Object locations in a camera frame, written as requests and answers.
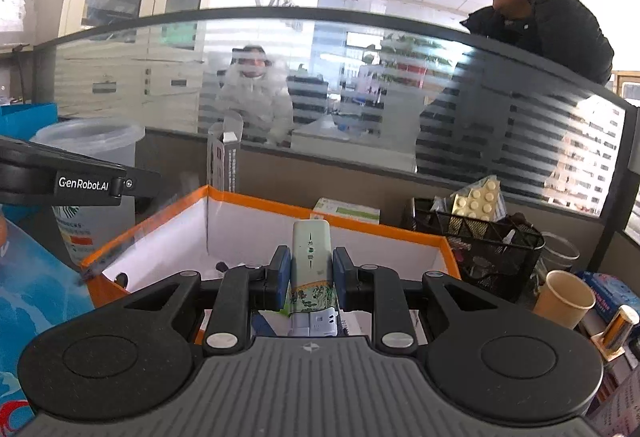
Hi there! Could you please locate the white and black carton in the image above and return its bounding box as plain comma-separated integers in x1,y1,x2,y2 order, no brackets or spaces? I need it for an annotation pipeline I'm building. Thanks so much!
206,116,245,194

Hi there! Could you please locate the clear glass cup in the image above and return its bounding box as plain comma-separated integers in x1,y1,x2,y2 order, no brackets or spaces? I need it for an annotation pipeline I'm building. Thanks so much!
539,232,581,274

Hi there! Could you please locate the striped glass partition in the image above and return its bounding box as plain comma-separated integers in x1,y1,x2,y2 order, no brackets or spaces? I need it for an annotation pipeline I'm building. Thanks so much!
35,6,640,238

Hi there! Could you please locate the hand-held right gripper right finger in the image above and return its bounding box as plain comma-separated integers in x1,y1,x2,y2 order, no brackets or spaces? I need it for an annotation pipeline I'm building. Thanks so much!
332,246,507,351

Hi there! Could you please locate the black mesh organizer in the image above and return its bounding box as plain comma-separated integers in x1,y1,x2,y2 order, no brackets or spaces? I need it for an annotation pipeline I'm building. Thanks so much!
401,196,546,304

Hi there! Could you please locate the blue tissue pack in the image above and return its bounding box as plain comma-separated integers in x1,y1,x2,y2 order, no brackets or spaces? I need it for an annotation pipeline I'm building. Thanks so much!
575,271,640,324

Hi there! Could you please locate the blue box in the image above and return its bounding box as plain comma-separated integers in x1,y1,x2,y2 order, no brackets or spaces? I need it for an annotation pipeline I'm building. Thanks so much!
0,102,59,138

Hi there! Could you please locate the green potted plant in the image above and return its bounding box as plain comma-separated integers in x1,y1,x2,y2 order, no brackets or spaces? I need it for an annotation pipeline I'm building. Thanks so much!
382,33,448,85

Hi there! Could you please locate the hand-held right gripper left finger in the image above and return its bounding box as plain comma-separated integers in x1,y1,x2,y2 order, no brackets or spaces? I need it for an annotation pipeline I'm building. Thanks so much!
122,245,292,351

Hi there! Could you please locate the white printed paper bag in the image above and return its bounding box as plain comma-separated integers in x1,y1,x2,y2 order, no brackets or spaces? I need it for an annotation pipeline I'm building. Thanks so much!
586,359,640,437

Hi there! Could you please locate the green and white box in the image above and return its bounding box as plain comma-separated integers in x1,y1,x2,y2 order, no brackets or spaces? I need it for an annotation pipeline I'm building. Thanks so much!
311,197,382,226

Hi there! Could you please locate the gold metal cylinder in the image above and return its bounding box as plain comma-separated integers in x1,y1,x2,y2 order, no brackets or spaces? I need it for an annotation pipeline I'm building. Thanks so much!
601,304,640,352

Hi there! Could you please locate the translucent plastic cup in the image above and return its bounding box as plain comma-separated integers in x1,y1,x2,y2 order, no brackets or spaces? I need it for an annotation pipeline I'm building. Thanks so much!
30,117,147,264

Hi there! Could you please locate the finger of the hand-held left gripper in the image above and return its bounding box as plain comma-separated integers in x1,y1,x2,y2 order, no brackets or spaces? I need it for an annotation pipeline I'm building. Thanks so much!
122,168,162,212

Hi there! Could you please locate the blue and pink booklet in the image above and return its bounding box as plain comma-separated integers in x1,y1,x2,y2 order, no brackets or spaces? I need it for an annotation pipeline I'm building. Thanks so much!
0,209,97,423

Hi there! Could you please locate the orange cardboard box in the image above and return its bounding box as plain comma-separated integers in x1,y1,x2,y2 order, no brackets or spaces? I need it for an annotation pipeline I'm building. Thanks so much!
80,185,462,345

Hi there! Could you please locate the yellow pill blister pack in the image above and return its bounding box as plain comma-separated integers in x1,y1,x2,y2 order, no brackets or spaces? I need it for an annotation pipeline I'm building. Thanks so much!
449,177,502,221

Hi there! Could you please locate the white and green tube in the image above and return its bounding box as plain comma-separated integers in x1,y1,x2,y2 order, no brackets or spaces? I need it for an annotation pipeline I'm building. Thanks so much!
285,219,342,339

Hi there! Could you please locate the brown paper cup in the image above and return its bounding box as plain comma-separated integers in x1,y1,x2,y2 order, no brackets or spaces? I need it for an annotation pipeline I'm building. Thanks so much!
534,270,597,331

